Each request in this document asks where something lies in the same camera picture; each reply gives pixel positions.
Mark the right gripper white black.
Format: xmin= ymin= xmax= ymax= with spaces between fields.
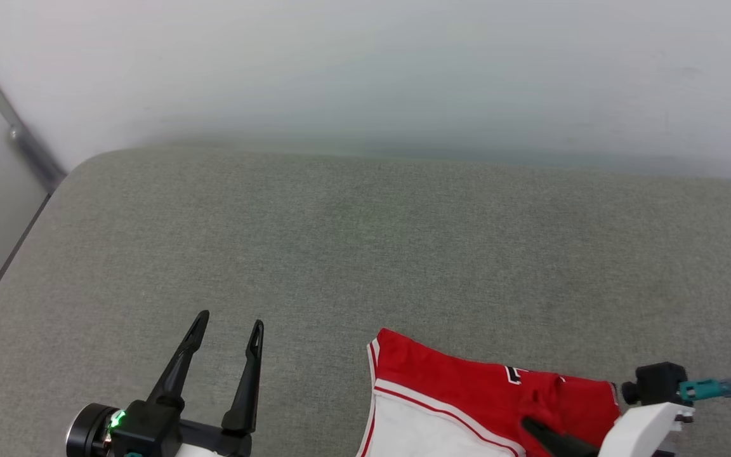
xmin=521 ymin=401 xmax=696 ymax=457

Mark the grey metal wall rail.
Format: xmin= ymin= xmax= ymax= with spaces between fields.
xmin=0 ymin=29 xmax=67 ymax=195

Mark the red white basketball jersey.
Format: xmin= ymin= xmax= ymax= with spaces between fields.
xmin=356 ymin=327 xmax=624 ymax=457

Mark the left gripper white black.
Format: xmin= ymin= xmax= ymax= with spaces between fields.
xmin=65 ymin=310 xmax=265 ymax=457

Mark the teal right camera connector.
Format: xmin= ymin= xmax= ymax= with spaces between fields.
xmin=679 ymin=378 xmax=731 ymax=402

